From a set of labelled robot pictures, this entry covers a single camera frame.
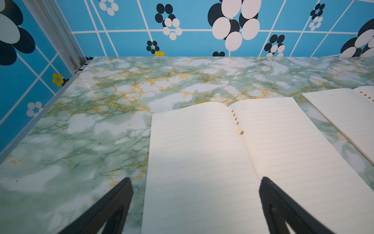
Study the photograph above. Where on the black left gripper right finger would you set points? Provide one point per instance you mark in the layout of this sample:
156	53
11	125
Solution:
282	213

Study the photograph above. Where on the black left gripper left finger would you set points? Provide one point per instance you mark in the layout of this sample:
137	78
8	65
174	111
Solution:
109	213

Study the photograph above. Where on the orange cover notebook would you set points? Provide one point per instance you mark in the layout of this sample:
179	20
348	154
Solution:
206	163

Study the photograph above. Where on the green cover notebook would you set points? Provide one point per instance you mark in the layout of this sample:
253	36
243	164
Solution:
351	111

